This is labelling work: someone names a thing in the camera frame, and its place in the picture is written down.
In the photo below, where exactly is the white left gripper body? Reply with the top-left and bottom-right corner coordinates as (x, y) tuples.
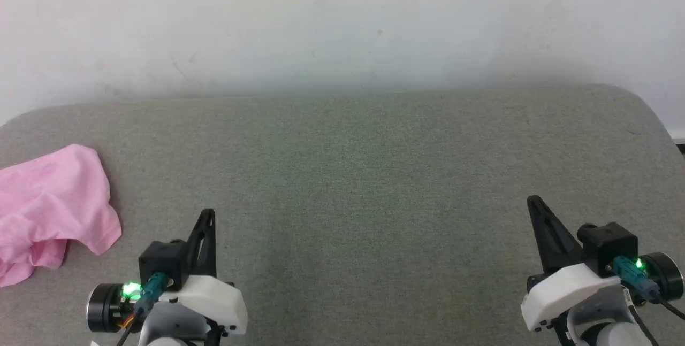
(161, 275), (248, 336)

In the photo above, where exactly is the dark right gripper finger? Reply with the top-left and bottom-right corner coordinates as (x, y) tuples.
(535, 197), (584, 271)
(527, 195), (564, 274)

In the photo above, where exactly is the teal plug camera cable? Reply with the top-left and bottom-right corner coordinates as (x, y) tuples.
(117, 273), (171, 346)
(612, 256), (685, 320)

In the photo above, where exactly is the teal plug right camera cable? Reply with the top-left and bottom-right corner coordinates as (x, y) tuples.
(612, 256), (685, 320)

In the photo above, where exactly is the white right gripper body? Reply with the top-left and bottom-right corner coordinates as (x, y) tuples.
(521, 263), (622, 332)

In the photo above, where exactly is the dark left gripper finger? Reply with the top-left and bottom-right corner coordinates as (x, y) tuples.
(190, 209), (217, 278)
(185, 210), (209, 277)

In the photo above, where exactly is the pink cloth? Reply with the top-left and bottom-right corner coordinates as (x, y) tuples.
(0, 144), (123, 288)

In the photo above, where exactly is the teal plug left camera cable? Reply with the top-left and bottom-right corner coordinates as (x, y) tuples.
(117, 273), (171, 346)

